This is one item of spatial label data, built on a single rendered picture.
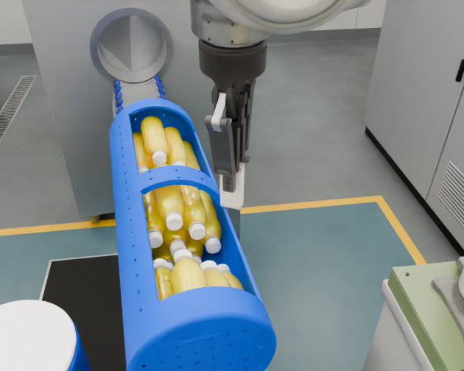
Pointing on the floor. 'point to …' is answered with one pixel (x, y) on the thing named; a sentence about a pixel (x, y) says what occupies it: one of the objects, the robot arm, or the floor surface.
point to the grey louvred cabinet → (431, 109)
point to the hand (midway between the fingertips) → (231, 185)
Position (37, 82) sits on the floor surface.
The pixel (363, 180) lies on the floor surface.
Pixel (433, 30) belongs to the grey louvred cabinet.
